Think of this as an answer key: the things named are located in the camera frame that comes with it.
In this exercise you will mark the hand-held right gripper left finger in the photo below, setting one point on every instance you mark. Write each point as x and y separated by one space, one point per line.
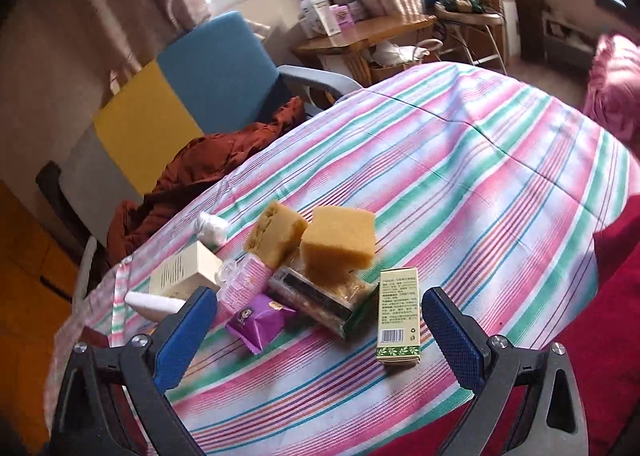
182 336

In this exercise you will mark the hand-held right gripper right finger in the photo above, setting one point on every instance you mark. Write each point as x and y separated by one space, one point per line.
452 336

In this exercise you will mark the white tube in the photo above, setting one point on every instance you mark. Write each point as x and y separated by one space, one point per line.
150 303

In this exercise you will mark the green cardboard box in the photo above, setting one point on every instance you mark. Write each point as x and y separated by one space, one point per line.
397 311

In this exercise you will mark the cream cardboard box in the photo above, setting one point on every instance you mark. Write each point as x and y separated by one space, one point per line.
182 273

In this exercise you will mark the purple snack packet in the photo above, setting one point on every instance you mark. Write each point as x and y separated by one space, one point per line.
257 321

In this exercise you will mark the pink hair roller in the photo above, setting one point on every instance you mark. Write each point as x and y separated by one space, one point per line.
242 281

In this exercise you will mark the yellow sponge with green layer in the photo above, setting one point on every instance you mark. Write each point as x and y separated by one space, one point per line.
275 231

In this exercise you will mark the small white bottle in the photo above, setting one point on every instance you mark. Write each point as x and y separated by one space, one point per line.
212 231

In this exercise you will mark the dark clear snack packet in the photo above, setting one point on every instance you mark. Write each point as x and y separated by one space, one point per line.
310 293

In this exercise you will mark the striped bedsheet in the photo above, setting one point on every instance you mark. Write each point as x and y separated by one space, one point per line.
450 186

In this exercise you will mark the yellow sponge block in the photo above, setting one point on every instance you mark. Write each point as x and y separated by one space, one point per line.
337 238

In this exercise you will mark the wooden wardrobe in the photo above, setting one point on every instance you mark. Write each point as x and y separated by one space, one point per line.
30 286

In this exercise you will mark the rust red jacket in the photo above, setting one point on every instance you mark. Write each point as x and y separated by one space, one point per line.
210 161

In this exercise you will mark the grey yellow blue armchair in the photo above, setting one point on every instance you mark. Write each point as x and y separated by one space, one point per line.
215 71

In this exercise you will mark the wicker basket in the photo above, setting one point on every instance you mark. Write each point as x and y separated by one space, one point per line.
392 72

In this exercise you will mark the white plastic bag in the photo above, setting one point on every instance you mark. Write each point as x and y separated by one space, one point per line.
400 53

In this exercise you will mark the pink pillow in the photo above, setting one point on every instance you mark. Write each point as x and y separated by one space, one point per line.
615 86

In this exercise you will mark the wooden desk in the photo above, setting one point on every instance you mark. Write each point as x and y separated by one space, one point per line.
365 33

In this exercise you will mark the low open shelf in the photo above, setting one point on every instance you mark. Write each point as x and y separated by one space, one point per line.
570 33

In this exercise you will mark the white cabinet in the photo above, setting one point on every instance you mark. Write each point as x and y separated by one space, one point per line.
511 16

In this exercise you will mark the green cloth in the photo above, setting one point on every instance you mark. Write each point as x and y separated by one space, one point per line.
462 1

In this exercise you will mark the pink box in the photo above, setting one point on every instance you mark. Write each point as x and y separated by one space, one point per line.
347 16

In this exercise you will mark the white carton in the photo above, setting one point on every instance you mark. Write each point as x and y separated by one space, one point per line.
320 16

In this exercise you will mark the black upright frame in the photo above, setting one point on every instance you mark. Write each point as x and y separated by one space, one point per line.
55 196

